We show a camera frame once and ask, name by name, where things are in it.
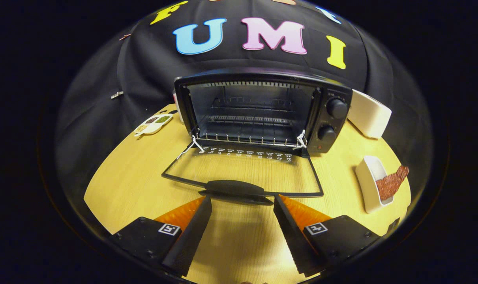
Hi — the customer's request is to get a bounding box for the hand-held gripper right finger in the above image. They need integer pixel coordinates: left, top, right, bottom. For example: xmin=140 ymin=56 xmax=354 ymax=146
xmin=273 ymin=194 xmax=381 ymax=277

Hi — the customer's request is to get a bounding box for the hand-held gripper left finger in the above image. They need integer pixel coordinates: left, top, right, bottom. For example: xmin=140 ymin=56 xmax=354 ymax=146
xmin=112 ymin=195 xmax=213 ymax=277

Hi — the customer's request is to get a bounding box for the brown steak piece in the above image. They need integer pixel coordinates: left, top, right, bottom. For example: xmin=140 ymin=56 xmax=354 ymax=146
xmin=376 ymin=165 xmax=410 ymax=202

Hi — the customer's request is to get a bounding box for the black toaster oven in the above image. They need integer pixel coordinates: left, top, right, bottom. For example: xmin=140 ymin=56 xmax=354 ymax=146
xmin=161 ymin=68 xmax=354 ymax=206

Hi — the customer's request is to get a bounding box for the white toaster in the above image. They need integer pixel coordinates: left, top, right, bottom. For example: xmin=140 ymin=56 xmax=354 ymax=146
xmin=347 ymin=89 xmax=392 ymax=139

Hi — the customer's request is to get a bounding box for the white rectangular dish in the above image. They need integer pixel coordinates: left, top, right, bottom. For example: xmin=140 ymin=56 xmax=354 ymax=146
xmin=355 ymin=155 xmax=395 ymax=214

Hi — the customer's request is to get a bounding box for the white divided spice dish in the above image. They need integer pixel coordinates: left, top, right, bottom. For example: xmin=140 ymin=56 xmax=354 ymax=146
xmin=134 ymin=113 xmax=174 ymax=138

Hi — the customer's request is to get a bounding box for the black backdrop cloth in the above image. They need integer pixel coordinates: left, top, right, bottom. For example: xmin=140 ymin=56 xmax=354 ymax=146
xmin=55 ymin=0 xmax=433 ymax=166

